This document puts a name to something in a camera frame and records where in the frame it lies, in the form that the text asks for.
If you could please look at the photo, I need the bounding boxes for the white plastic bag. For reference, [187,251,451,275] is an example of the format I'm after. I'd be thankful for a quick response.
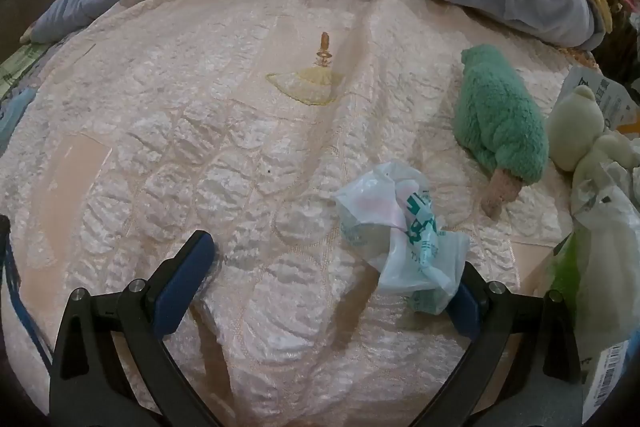
[334,160,471,315]

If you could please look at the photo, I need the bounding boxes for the clear plastic bag barcode label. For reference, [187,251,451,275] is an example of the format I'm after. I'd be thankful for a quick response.
[550,159,640,427]

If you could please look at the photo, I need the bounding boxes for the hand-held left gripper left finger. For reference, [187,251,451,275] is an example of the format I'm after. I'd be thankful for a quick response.
[48,230,223,427]

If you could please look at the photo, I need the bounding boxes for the white printed paper bag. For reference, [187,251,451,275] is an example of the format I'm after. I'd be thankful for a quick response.
[562,67,640,132]

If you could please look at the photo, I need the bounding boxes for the cream plush toy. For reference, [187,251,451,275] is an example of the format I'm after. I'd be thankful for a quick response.
[547,84,640,188]

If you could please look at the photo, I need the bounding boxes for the blue cord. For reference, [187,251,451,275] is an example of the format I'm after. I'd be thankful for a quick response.
[0,217,53,373]

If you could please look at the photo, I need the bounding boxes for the green plush sock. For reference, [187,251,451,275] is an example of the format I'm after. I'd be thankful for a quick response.
[452,45,549,219]

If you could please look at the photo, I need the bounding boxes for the green checked sheet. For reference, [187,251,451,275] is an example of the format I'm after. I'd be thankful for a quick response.
[0,41,56,148]

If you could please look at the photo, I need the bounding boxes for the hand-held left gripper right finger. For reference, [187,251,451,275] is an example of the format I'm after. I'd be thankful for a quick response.
[440,262,586,427]

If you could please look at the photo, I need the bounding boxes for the pink quilted bedspread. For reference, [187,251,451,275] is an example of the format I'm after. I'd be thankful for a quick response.
[0,0,601,427]

